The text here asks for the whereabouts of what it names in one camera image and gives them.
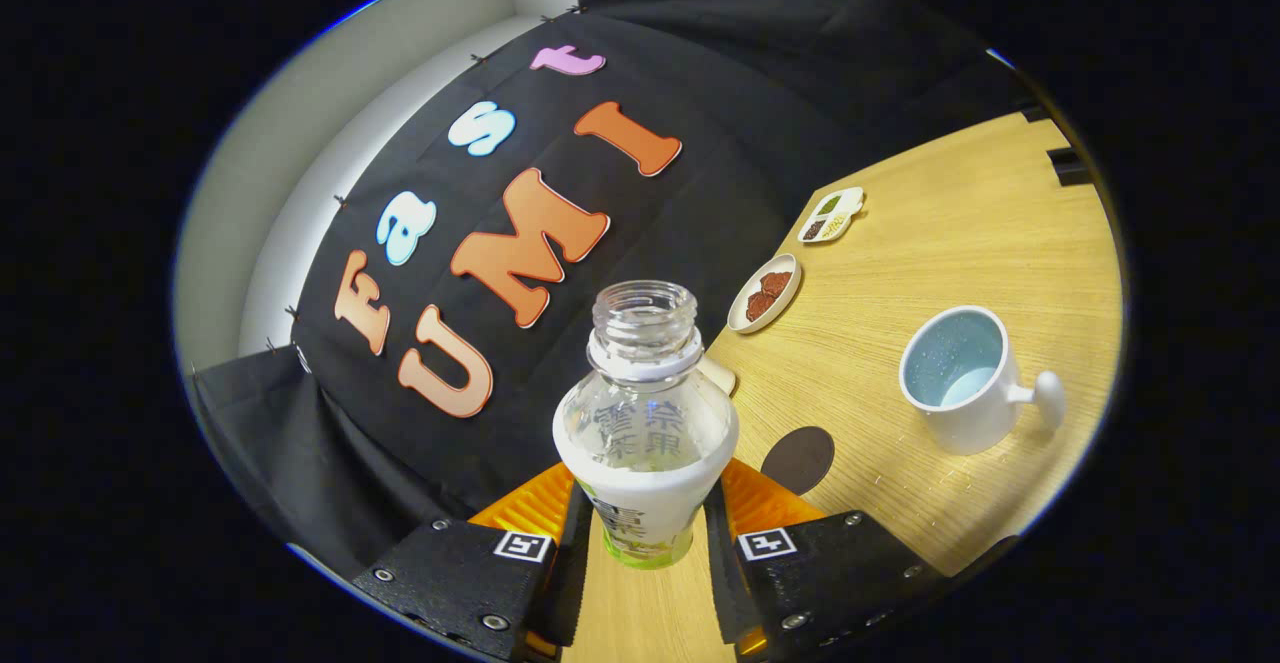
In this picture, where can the brown meat slice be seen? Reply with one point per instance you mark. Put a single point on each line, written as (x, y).
(776, 283)
(760, 305)

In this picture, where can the yellow beans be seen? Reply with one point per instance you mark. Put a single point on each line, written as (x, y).
(836, 227)

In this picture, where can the black backdrop cloth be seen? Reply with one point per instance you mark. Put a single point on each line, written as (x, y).
(750, 93)

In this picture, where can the white oval plate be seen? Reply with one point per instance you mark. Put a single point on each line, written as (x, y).
(745, 321)

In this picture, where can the white cup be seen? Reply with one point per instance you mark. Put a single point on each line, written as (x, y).
(975, 423)

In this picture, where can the white compartment dish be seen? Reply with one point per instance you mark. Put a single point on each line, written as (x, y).
(848, 205)

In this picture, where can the green beans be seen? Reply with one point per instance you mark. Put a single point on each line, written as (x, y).
(831, 205)

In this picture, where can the white toaster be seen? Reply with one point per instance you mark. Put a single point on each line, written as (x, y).
(718, 375)

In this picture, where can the small black block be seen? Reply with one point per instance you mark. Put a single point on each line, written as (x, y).
(1068, 165)
(1035, 113)

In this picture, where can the clear plastic juice bottle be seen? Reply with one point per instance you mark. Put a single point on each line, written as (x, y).
(645, 483)

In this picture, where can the dark beans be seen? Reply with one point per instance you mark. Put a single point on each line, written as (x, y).
(813, 230)

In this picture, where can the dark brown round coaster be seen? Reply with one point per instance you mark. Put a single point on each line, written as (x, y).
(797, 460)

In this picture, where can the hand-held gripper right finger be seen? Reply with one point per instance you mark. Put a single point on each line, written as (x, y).
(722, 583)

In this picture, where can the wooden table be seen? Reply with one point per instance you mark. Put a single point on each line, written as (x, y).
(950, 243)

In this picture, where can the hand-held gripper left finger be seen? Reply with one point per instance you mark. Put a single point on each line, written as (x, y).
(572, 583)

